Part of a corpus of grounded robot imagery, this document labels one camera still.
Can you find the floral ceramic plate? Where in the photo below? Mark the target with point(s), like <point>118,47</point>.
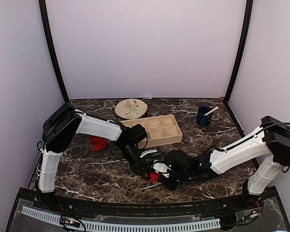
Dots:
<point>131,109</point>

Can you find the right black frame post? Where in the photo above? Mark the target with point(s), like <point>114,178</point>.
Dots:
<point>240,50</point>

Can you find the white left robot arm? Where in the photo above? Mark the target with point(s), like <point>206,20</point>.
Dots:
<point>66,122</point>

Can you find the red sock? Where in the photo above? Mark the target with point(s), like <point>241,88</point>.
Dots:
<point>152,177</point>

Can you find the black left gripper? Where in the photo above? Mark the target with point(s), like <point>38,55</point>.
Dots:
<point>138,165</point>

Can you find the black frame post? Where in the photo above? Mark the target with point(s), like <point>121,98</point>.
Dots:
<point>51,50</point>
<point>240,50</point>

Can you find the white slotted cable duct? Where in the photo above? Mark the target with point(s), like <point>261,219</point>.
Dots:
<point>73,225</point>

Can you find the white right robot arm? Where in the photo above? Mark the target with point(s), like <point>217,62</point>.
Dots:
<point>271,139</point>

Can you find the red sock near left arm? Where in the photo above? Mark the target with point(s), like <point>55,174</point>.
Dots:
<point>98,143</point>

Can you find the wooden compartment tray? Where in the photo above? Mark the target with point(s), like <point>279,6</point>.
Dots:
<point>161,130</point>

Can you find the black front rail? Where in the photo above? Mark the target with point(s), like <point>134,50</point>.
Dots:
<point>90,208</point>

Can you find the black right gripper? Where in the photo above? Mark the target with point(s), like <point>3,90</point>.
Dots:
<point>170,186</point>

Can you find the wooden stick in mug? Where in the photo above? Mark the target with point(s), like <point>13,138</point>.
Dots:
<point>211,111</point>

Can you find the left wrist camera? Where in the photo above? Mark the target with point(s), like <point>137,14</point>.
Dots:
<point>152,153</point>

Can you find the dark blue mug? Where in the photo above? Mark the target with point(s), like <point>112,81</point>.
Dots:
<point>202,119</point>

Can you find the left black frame post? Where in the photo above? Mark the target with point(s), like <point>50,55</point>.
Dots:
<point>51,50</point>

